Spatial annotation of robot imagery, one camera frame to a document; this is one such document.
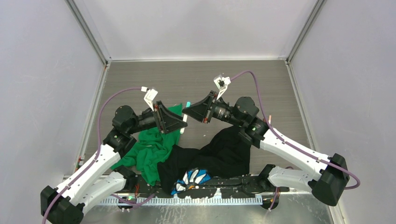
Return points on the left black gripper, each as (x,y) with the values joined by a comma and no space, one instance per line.
(167,121)

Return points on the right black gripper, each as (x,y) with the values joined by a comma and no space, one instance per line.
(201,110)

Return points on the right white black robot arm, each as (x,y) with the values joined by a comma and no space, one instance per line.
(322,175)

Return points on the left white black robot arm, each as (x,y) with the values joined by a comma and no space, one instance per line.
(69,201)

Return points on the green cloth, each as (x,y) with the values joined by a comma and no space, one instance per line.
(151,148)

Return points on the black cloth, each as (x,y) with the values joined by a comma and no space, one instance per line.
(226,156)

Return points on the blue white patterned cloth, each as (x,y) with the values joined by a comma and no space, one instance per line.
(190,180)

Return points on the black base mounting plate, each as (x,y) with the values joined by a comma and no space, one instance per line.
(244,186)

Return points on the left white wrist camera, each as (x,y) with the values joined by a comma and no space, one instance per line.
(150,94)

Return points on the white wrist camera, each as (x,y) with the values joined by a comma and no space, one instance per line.
(150,94)
(222,84)

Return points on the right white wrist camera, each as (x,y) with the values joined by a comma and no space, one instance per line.
(222,84)

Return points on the aluminium front rail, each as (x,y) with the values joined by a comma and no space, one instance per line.
(164,201)

